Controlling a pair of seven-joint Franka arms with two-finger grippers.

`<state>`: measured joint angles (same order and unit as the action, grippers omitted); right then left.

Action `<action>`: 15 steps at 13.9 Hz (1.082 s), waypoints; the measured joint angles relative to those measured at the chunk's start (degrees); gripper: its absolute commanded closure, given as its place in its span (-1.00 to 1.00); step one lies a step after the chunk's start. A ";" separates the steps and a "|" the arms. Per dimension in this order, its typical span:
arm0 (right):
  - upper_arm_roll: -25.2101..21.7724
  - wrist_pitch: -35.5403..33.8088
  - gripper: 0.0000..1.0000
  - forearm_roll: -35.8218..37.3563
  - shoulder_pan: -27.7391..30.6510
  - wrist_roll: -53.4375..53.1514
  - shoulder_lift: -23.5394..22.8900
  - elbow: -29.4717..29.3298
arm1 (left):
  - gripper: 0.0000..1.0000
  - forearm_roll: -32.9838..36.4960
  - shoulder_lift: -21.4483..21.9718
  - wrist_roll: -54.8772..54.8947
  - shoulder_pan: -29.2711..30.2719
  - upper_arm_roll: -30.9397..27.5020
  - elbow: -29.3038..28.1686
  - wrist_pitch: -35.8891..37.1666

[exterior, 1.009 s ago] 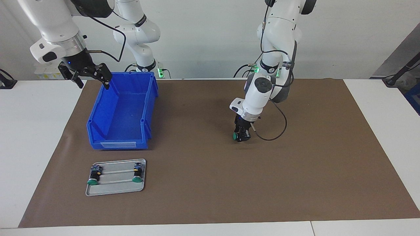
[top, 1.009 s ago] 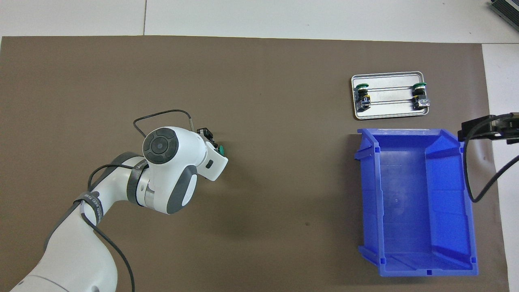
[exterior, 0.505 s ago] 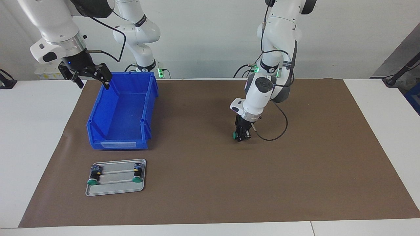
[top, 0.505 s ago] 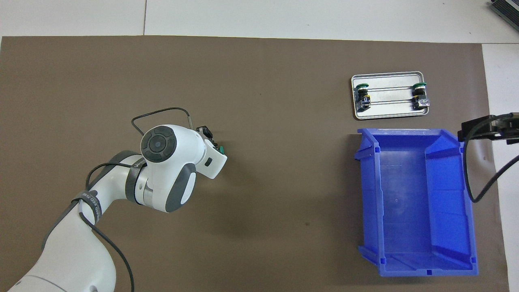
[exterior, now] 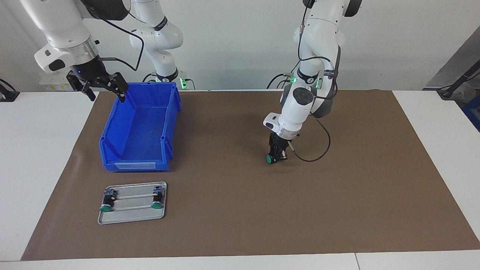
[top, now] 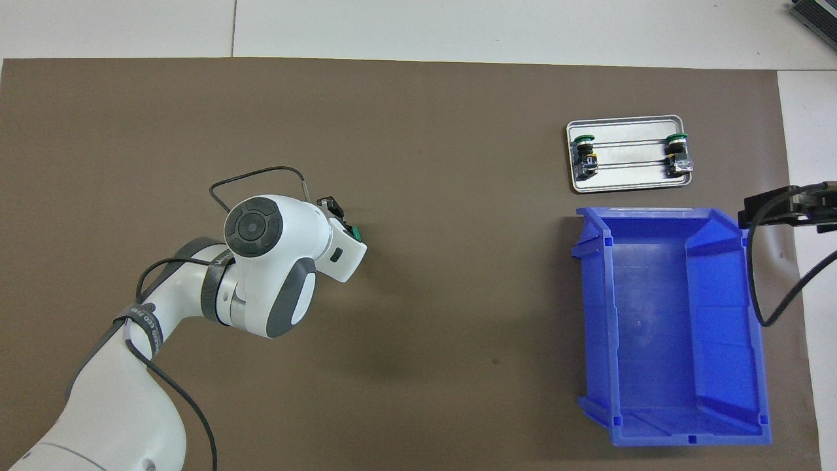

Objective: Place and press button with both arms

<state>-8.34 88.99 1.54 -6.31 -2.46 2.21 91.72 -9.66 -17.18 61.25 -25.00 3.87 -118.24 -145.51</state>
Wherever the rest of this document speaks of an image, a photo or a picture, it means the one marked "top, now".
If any blue plastic storage bin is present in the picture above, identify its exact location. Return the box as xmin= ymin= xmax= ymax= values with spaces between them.
xmin=571 ymin=207 xmax=772 ymax=447

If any brown table mat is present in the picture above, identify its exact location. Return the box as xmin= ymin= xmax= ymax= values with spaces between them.
xmin=0 ymin=58 xmax=822 ymax=471

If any black velcro cable strap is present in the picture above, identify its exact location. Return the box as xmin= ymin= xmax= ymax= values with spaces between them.
xmin=120 ymin=301 xmax=164 ymax=358
xmin=198 ymin=252 xmax=237 ymax=326

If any grey metal tray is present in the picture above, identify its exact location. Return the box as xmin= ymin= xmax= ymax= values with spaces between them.
xmin=566 ymin=115 xmax=694 ymax=194

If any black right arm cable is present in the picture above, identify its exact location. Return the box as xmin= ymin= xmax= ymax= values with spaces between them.
xmin=747 ymin=185 xmax=837 ymax=328

